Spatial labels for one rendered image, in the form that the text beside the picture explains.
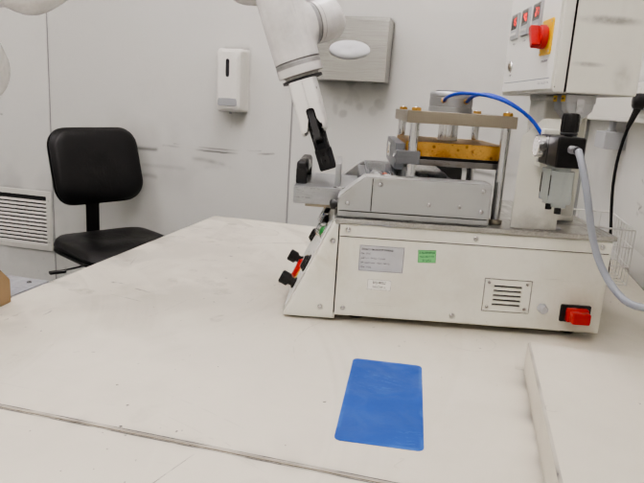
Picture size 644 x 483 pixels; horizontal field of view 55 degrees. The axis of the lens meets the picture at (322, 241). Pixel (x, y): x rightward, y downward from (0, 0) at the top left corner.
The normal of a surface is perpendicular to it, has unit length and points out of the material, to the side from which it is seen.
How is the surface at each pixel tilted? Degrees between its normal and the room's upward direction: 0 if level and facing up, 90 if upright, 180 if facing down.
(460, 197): 90
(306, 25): 78
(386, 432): 0
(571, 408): 0
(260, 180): 90
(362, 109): 90
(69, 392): 0
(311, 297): 90
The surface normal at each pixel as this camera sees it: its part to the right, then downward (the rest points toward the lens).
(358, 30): -0.24, 0.20
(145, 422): 0.06, -0.97
